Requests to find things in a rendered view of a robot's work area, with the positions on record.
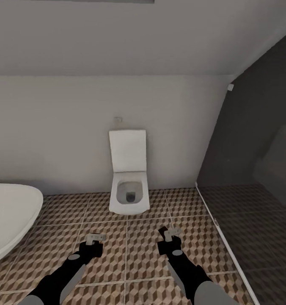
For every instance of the toilet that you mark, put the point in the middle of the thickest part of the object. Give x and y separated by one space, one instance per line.
130 194

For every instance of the bathtub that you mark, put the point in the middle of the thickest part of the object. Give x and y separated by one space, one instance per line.
20 206

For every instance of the mousetrap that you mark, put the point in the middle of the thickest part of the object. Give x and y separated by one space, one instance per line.
161 231

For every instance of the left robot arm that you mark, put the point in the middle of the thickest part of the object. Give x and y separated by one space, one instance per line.
53 289

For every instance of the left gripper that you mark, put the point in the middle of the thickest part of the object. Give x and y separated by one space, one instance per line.
95 250

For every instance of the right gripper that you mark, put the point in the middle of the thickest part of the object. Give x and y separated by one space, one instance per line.
163 245

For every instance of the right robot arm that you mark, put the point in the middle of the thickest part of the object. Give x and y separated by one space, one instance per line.
191 279

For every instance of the door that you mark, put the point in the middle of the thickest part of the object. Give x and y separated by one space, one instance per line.
243 176

